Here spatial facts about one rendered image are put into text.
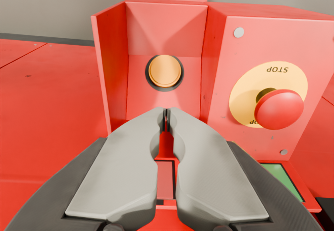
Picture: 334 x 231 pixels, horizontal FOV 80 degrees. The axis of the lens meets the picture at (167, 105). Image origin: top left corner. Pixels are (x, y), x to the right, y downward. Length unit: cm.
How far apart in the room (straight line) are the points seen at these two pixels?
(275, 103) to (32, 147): 37
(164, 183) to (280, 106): 13
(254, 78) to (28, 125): 41
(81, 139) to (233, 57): 31
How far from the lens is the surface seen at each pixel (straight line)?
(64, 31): 107
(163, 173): 22
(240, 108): 21
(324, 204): 37
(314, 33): 21
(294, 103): 19
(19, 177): 38
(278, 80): 21
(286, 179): 26
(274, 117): 19
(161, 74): 24
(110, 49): 17
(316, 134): 56
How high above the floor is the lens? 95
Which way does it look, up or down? 58 degrees down
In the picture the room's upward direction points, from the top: 180 degrees clockwise
